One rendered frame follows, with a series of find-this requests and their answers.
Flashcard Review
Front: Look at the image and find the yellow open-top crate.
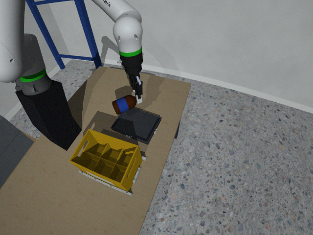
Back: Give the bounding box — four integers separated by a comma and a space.
69, 129, 142, 192

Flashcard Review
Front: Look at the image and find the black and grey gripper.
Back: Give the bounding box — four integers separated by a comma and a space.
124, 65, 143, 104

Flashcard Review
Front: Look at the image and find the brown glass bottle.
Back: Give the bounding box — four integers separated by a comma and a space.
112, 95, 137, 114

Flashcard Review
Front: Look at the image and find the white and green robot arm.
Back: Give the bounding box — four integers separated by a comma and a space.
0, 0, 144, 95

